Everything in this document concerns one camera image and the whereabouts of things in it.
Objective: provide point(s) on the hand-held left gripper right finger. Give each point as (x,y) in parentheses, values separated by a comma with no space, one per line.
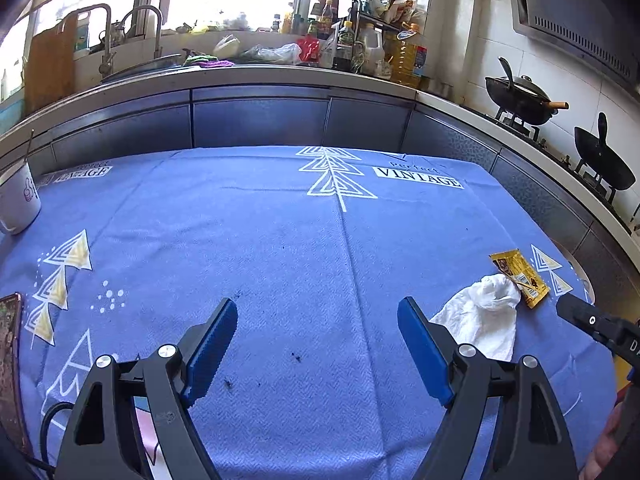
(420,350)

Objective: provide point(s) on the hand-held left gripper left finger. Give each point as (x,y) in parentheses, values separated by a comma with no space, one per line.
(212,345)

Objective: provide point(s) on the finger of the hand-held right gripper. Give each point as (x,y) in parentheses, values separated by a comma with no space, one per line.
(590,322)
(635,376)

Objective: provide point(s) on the white tissue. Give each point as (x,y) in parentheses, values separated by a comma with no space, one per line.
(480,315)

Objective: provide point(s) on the yellow wrapper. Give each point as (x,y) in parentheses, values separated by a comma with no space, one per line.
(525,280)

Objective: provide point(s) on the person's right hand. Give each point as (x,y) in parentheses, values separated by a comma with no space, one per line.
(602,455)

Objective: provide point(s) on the blue patterned tablecloth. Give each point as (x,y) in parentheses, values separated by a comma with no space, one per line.
(300,260)

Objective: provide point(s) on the gas stove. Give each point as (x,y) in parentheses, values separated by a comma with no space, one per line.
(550,152)

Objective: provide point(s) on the black wok with lid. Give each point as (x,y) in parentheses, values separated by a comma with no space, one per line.
(520,100)

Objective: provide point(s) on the white mug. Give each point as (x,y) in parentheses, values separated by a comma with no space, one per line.
(17,200)

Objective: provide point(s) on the purple and green cloth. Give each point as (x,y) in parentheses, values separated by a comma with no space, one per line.
(207,61)

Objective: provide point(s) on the steel sink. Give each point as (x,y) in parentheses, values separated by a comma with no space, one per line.
(145,66)

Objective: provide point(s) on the large yellow oil bottle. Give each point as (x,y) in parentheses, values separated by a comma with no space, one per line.
(407,57)

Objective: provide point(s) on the white plastic bag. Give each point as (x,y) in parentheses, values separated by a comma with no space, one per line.
(275,53)

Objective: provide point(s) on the white plastic jug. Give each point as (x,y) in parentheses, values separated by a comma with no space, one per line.
(372,52)

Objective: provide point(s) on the dark sauce bottle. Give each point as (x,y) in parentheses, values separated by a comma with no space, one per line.
(343,52)

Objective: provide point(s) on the red packet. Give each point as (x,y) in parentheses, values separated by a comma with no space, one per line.
(307,50)

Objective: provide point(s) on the steel range hood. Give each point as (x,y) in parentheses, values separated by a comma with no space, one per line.
(575,10)

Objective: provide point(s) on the steel faucet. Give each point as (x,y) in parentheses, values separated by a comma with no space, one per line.
(156,30)
(106,45)

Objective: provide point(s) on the wooden cutting board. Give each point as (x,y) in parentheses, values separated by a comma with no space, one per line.
(50,65)

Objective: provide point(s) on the row of condiment bottles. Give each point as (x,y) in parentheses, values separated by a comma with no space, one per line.
(310,22)

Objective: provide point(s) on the black rack with bags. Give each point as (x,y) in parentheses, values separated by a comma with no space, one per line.
(385,7)

